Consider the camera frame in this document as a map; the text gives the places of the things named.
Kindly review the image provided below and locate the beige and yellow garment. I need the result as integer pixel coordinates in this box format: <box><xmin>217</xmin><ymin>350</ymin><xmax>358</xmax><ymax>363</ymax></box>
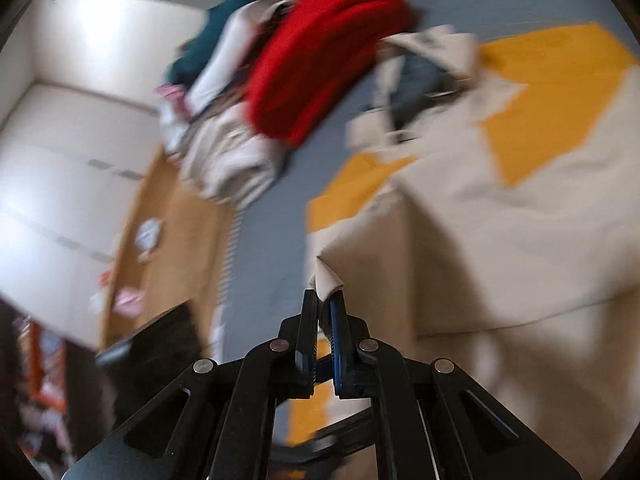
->
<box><xmin>287</xmin><ymin>22</ymin><xmax>640</xmax><ymax>466</ymax></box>

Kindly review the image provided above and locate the black object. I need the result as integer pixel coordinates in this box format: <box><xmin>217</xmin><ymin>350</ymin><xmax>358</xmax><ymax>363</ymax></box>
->
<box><xmin>95</xmin><ymin>302</ymin><xmax>207</xmax><ymax>377</ymax></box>

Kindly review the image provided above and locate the white garment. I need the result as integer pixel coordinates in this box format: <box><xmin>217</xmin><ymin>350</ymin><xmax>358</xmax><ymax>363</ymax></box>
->
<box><xmin>187</xmin><ymin>2</ymin><xmax>286</xmax><ymax>116</ymax></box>

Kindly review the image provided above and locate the beige striped garment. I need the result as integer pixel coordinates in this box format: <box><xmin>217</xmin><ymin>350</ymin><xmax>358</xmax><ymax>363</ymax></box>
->
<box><xmin>180</xmin><ymin>107</ymin><xmax>288</xmax><ymax>207</ymax></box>

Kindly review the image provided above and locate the white paper scrap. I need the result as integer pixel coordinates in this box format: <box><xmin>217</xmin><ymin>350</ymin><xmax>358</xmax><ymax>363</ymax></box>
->
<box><xmin>134</xmin><ymin>219</ymin><xmax>165</xmax><ymax>263</ymax></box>

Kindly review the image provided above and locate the orange patterned clutter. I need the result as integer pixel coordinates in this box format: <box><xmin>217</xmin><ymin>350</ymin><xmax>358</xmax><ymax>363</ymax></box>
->
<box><xmin>14</xmin><ymin>317</ymin><xmax>68</xmax><ymax>453</ymax></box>

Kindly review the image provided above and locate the white wardrobe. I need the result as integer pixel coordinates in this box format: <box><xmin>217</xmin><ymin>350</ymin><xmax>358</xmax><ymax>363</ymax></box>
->
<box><xmin>0</xmin><ymin>0</ymin><xmax>211</xmax><ymax>348</ymax></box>

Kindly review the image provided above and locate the pink and white cloth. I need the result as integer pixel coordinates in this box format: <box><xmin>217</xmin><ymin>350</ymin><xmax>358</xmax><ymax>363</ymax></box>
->
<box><xmin>154</xmin><ymin>84</ymin><xmax>195</xmax><ymax>155</ymax></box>

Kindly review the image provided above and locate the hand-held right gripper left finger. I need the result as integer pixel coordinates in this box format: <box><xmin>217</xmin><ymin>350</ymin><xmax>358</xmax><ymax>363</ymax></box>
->
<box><xmin>62</xmin><ymin>290</ymin><xmax>319</xmax><ymax>480</ymax></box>

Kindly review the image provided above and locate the red garment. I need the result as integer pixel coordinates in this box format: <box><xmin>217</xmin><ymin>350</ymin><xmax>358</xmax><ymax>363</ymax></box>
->
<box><xmin>245</xmin><ymin>0</ymin><xmax>417</xmax><ymax>148</ymax></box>

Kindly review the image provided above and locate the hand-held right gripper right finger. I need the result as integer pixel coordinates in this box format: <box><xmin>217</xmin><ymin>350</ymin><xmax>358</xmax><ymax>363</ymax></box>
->
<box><xmin>327</xmin><ymin>292</ymin><xmax>581</xmax><ymax>480</ymax></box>

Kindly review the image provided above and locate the pink paper scrap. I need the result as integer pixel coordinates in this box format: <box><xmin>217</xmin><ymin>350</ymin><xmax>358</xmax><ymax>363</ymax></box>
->
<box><xmin>114</xmin><ymin>286</ymin><xmax>145</xmax><ymax>317</ymax></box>

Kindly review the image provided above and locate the teal garment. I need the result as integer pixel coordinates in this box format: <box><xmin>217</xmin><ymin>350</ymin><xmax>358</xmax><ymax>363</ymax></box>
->
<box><xmin>167</xmin><ymin>0</ymin><xmax>331</xmax><ymax>86</ymax></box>

